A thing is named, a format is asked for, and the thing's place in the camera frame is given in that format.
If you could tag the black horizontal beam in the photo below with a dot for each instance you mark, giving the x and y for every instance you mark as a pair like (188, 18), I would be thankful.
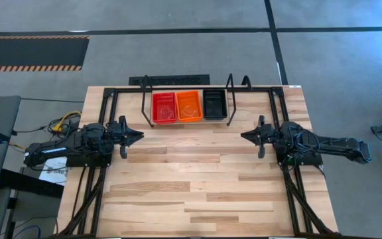
(28, 184)

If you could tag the red slotted plastic basket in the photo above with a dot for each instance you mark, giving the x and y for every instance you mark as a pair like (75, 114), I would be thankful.
(164, 108)

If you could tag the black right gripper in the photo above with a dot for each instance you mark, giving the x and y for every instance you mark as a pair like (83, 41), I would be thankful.
(269, 135)

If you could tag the orange slotted plastic basket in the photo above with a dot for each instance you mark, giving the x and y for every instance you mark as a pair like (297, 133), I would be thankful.
(189, 106)

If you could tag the white printed paper sheet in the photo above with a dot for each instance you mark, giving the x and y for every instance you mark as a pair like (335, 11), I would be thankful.
(55, 174)

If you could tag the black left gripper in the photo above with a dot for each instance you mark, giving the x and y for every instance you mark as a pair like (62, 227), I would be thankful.
(118, 134)

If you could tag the black hazard striped floor mat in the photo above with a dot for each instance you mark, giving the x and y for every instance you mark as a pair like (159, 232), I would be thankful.
(28, 53)

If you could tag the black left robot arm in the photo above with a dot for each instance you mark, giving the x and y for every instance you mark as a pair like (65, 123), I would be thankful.
(55, 149)

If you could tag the black slotted bar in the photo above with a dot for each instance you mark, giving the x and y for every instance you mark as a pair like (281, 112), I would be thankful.
(177, 80)

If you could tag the black slotted plastic basket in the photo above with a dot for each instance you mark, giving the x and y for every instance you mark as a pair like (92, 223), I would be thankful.
(215, 104)

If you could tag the grey side table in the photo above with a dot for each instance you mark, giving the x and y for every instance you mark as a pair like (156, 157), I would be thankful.
(2, 109)

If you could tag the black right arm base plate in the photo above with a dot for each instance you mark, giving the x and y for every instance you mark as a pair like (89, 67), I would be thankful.
(313, 162)

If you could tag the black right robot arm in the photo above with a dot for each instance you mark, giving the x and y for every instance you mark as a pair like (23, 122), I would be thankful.
(337, 146)

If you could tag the black metal wooden board shelf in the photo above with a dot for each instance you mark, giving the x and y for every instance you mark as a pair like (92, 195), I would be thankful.
(146, 109)

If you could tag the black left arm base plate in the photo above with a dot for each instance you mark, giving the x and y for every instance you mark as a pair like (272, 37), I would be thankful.
(78, 162)

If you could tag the black bent metal bracket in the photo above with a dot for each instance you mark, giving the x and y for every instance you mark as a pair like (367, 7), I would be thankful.
(246, 79)

